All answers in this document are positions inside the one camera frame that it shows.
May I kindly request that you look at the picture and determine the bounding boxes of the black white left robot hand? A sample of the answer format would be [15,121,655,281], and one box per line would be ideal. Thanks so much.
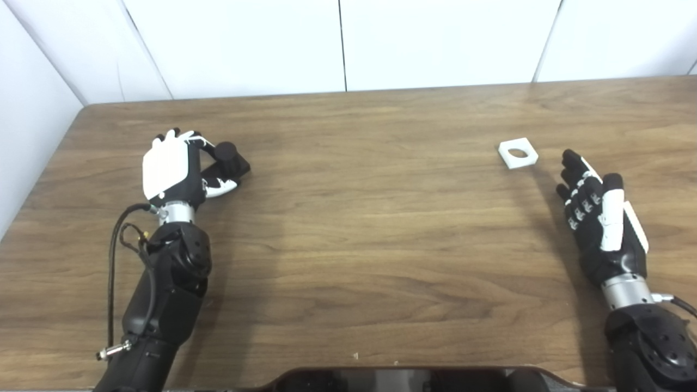
[142,128,240,209]

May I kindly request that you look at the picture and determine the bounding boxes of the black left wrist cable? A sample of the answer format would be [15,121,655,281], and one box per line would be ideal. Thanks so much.
[97,203,158,361]

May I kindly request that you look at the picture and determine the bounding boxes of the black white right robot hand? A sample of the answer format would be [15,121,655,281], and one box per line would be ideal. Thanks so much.
[555,149,650,287]

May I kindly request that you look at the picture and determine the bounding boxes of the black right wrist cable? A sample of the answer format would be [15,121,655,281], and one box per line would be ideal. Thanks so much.
[651,293,697,319]

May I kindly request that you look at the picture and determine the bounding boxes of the thin wire with yellow connector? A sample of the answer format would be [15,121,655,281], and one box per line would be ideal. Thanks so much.
[120,222,151,256]

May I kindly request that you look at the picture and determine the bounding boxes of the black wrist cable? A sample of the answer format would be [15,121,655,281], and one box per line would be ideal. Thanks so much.
[651,293,697,319]
[97,203,158,361]

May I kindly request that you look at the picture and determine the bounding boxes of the black peg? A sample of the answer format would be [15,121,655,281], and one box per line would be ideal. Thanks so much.
[200,142,252,188]

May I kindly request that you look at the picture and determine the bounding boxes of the white square piece with hole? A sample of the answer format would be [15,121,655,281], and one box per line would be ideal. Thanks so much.
[498,137,539,170]

